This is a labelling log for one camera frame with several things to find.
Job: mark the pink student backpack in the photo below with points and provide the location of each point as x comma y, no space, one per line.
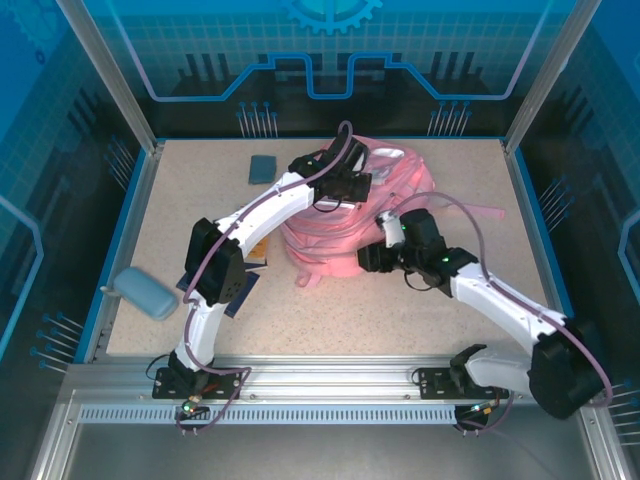
325,240

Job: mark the small teal fabric wallet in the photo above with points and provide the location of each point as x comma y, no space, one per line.
262,169

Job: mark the orange cover book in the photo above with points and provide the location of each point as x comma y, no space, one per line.
261,248

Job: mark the dark blue emblem book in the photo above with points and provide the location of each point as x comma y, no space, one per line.
257,266

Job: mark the dark blue notebook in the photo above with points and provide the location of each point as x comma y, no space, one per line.
251,285

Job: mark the light blue pencil case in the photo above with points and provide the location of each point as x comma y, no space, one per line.
145,295

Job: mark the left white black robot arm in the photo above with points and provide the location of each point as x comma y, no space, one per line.
270,210

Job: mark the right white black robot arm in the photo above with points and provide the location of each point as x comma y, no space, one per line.
500,300

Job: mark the small green-lit connector board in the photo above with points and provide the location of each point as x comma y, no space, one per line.
482,410
192,406

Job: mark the steel lower shelf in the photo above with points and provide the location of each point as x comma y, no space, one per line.
320,455

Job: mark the aluminium and blue side rail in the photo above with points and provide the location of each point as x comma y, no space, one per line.
139,200
526,200

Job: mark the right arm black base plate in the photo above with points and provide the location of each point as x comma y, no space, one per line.
435,382

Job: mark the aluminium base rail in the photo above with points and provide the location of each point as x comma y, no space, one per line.
325,380

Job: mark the aluminium frame post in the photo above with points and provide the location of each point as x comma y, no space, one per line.
116,75
545,75

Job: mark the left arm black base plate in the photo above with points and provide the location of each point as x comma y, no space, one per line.
225,382

